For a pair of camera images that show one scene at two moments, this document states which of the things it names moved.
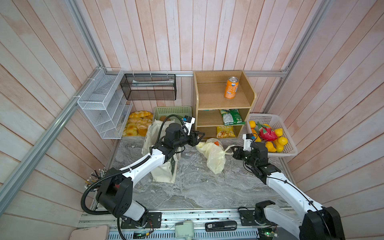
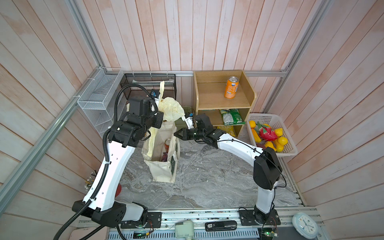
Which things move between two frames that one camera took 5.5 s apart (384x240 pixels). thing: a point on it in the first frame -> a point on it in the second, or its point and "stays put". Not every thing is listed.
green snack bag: [232, 117] stays put
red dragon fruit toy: [266, 133] stays put
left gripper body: [184, 139] -> [153, 120]
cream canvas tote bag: [162, 170] stays put
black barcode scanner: [221, 225] stays put
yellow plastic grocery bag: [213, 149] -> [171, 108]
